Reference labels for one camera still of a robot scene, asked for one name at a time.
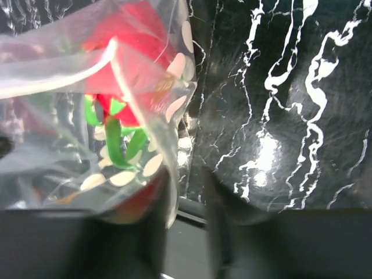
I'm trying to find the clear polka-dot zip bag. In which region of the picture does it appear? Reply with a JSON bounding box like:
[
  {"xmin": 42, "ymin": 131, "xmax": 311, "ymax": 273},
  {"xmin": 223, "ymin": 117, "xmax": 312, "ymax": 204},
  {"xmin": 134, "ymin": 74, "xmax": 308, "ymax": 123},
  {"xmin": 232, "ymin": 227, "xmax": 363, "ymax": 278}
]
[{"xmin": 1, "ymin": 1, "xmax": 197, "ymax": 227}]

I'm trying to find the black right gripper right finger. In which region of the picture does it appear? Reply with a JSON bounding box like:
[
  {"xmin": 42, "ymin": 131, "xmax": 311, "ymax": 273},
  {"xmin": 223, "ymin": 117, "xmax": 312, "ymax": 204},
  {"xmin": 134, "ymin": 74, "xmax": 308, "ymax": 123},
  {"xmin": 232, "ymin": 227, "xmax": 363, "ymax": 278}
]
[{"xmin": 203, "ymin": 168, "xmax": 371, "ymax": 278}]

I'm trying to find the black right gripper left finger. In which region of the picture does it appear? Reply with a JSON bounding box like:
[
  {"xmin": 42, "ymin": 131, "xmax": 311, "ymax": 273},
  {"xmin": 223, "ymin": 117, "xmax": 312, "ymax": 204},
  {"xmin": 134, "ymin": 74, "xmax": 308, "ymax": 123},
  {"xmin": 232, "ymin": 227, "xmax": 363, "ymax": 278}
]
[{"xmin": 1, "ymin": 171, "xmax": 170, "ymax": 278}]

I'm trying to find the red toy pepper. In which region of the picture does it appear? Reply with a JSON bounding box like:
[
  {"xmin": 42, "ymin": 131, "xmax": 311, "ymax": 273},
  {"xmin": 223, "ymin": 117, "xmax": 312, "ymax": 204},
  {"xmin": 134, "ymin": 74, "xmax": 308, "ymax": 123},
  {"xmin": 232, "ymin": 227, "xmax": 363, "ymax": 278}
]
[{"xmin": 83, "ymin": 1, "xmax": 186, "ymax": 169}]

